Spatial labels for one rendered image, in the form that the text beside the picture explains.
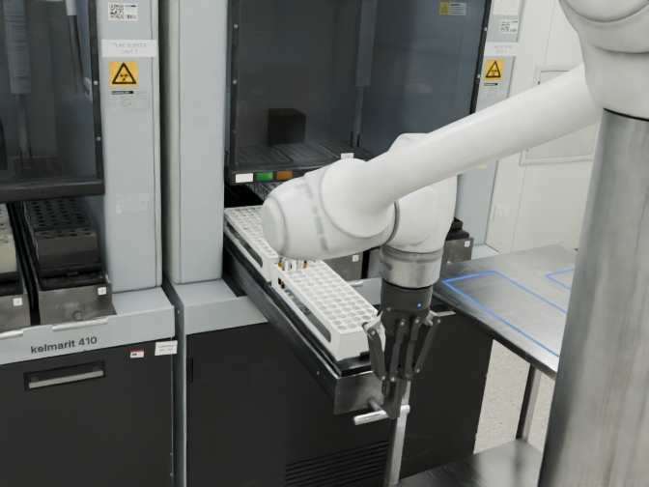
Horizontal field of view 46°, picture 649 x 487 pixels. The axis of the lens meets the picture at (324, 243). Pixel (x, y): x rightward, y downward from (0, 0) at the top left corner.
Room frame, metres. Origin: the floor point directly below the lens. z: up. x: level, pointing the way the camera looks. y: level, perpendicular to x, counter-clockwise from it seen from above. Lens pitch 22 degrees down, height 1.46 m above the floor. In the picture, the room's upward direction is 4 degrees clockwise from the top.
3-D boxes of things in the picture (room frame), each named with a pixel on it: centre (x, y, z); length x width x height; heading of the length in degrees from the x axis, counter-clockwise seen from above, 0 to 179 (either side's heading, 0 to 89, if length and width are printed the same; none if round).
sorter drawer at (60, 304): (1.57, 0.61, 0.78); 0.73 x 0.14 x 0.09; 27
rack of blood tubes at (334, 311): (1.23, -0.01, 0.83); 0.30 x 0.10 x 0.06; 27
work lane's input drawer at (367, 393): (1.35, 0.05, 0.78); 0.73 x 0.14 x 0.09; 27
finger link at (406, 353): (1.01, -0.14, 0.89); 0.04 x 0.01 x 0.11; 27
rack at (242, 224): (1.51, 0.13, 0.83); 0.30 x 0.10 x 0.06; 27
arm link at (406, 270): (1.01, -0.13, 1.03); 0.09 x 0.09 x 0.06
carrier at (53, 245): (1.36, 0.51, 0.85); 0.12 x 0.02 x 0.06; 117
